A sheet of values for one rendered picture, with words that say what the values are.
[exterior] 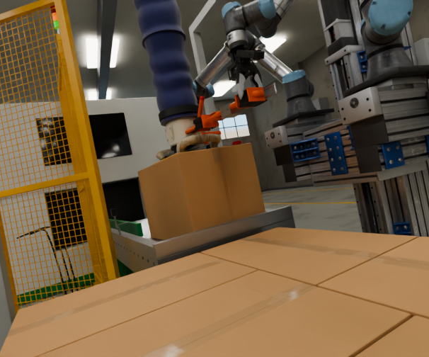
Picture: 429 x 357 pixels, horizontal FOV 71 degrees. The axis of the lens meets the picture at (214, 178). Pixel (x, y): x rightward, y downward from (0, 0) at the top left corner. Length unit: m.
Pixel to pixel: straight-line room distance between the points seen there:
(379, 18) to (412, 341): 0.90
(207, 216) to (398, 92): 0.84
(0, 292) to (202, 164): 1.18
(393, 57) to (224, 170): 0.76
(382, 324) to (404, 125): 0.77
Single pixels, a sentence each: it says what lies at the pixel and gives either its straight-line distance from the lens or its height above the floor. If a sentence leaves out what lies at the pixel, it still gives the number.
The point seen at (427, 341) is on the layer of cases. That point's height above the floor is 0.54.
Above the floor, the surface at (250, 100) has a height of 1.05.
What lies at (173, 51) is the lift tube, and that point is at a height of 1.50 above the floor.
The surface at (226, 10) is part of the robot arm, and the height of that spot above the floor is 1.41.
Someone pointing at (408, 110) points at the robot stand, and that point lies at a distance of 1.21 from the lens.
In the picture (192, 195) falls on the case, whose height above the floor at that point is 0.76.
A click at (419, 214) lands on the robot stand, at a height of 0.49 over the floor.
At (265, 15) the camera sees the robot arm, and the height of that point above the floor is 1.34.
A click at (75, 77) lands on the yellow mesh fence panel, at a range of 2.07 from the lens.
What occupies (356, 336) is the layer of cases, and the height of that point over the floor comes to 0.54.
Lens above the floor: 0.80
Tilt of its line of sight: 1 degrees up
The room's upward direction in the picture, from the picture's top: 11 degrees counter-clockwise
